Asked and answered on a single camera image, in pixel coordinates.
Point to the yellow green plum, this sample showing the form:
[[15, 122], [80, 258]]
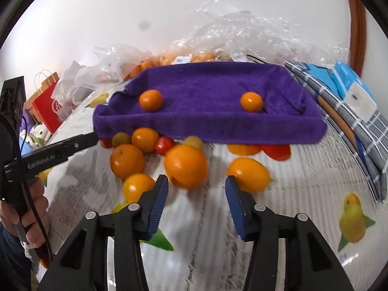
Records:
[[193, 142], [121, 139]]

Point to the thin black stick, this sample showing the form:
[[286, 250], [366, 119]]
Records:
[[256, 59]]

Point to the fruit print tablecloth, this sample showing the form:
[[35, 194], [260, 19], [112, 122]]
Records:
[[303, 218]]

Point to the spotted plush toy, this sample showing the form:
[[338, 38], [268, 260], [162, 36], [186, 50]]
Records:
[[39, 133]]

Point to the grey plaid cloth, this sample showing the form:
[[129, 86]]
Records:
[[357, 121]]

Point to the red paper bag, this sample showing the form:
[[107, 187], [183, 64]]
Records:
[[45, 109]]

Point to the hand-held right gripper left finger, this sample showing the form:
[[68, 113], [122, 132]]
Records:
[[160, 194]]

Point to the purple towel lined tray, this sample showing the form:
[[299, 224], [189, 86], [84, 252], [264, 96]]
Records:
[[206, 112]]

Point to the clear bag of oranges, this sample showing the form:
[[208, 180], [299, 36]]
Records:
[[182, 58]]

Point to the person's left hand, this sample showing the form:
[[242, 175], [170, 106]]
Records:
[[39, 194]]

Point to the small red tomato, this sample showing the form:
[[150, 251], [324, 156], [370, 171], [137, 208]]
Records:
[[164, 145]]

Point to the brown wooden door frame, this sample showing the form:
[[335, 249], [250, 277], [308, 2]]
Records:
[[357, 30]]

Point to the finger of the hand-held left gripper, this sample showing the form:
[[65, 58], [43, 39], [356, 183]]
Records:
[[78, 142]]

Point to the grey white plastic bag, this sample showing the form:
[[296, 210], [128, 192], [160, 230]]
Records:
[[72, 78]]

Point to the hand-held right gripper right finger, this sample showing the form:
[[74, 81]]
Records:
[[235, 200]]

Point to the blue tissue pack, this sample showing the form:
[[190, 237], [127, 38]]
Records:
[[354, 88]]

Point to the crumpled clear plastic bag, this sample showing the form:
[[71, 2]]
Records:
[[257, 33]]

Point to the orange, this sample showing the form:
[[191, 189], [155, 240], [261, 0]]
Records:
[[185, 166], [138, 187], [127, 161], [251, 101], [150, 100], [248, 174], [145, 139]]

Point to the blue white patterned packet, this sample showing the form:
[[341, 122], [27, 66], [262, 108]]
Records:
[[318, 72]]

